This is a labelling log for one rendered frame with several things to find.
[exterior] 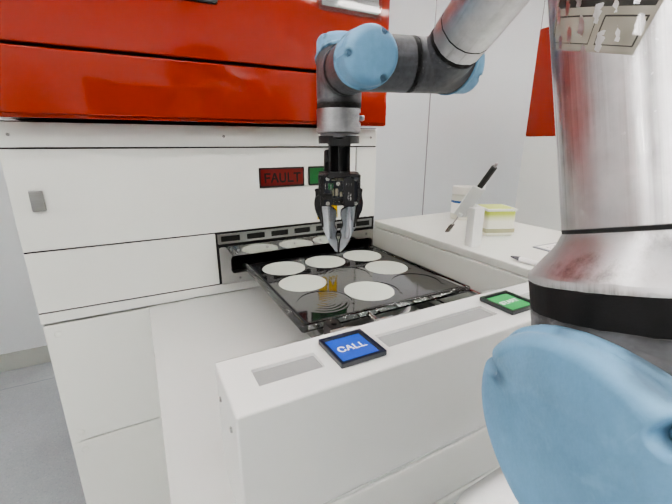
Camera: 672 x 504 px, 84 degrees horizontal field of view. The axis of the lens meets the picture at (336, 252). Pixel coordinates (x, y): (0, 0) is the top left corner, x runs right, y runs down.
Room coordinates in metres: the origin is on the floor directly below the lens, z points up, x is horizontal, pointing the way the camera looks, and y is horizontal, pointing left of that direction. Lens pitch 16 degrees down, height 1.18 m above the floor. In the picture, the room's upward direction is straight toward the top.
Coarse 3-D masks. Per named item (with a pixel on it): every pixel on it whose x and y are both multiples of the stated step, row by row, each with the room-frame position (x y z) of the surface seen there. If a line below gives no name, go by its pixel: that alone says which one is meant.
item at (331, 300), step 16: (304, 256) 0.91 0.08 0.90; (336, 256) 0.92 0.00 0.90; (384, 256) 0.91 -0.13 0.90; (256, 272) 0.80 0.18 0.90; (304, 272) 0.79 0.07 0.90; (320, 272) 0.79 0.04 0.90; (336, 272) 0.79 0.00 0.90; (352, 272) 0.79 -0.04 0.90; (368, 272) 0.79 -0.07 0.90; (416, 272) 0.79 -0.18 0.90; (272, 288) 0.70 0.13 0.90; (320, 288) 0.69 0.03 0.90; (336, 288) 0.69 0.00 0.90; (400, 288) 0.69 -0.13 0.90; (416, 288) 0.70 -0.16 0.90; (432, 288) 0.70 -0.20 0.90; (448, 288) 0.69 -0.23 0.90; (288, 304) 0.62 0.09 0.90; (304, 304) 0.62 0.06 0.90; (320, 304) 0.62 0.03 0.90; (336, 304) 0.62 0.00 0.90; (352, 304) 0.62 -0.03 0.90; (368, 304) 0.62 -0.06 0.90; (384, 304) 0.62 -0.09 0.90; (304, 320) 0.56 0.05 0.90
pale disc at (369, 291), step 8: (344, 288) 0.69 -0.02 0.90; (352, 288) 0.69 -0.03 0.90; (360, 288) 0.69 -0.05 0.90; (368, 288) 0.69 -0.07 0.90; (376, 288) 0.69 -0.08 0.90; (384, 288) 0.69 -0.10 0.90; (392, 288) 0.70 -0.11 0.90; (352, 296) 0.65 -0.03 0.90; (360, 296) 0.65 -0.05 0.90; (368, 296) 0.65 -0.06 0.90; (376, 296) 0.65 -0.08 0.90; (384, 296) 0.65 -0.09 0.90
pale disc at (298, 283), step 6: (294, 276) 0.77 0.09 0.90; (300, 276) 0.77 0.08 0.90; (306, 276) 0.76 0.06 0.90; (312, 276) 0.76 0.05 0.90; (318, 276) 0.76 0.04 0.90; (282, 282) 0.73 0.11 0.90; (288, 282) 0.73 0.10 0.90; (294, 282) 0.73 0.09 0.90; (300, 282) 0.73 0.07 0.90; (306, 282) 0.73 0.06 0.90; (312, 282) 0.73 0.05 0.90; (318, 282) 0.73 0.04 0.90; (324, 282) 0.73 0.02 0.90; (282, 288) 0.70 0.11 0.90; (288, 288) 0.69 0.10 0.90; (294, 288) 0.69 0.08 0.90; (300, 288) 0.69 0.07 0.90; (306, 288) 0.69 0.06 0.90; (312, 288) 0.69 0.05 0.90; (318, 288) 0.69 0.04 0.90
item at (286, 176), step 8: (296, 168) 0.95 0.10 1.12; (264, 176) 0.91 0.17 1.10; (272, 176) 0.92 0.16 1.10; (280, 176) 0.93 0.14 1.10; (288, 176) 0.94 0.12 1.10; (296, 176) 0.95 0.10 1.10; (264, 184) 0.91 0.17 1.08; (272, 184) 0.92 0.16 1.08; (280, 184) 0.93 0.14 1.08; (288, 184) 0.94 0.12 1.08; (296, 184) 0.95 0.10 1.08
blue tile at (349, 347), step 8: (352, 336) 0.39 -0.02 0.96; (360, 336) 0.39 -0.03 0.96; (328, 344) 0.37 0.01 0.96; (336, 344) 0.37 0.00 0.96; (344, 344) 0.37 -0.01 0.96; (352, 344) 0.37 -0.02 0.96; (360, 344) 0.37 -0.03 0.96; (368, 344) 0.37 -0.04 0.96; (336, 352) 0.35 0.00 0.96; (344, 352) 0.35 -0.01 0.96; (352, 352) 0.35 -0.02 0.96; (360, 352) 0.35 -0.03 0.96; (368, 352) 0.35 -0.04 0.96; (344, 360) 0.34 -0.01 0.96
